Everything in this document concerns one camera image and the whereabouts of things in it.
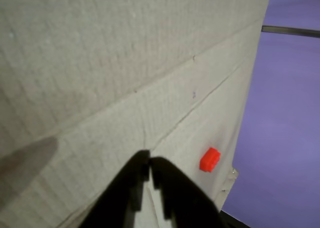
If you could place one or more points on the black metal bar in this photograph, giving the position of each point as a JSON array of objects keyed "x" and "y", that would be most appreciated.
[{"x": 287, "y": 31}]

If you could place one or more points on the brown cardboard sheet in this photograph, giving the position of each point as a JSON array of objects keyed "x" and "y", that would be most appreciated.
[{"x": 100, "y": 63}]

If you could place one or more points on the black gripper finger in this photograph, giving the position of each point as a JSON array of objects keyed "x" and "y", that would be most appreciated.
[
  {"x": 117, "y": 203},
  {"x": 185, "y": 203}
]

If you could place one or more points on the red lego block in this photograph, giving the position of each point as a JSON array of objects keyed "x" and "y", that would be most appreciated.
[{"x": 210, "y": 160}]

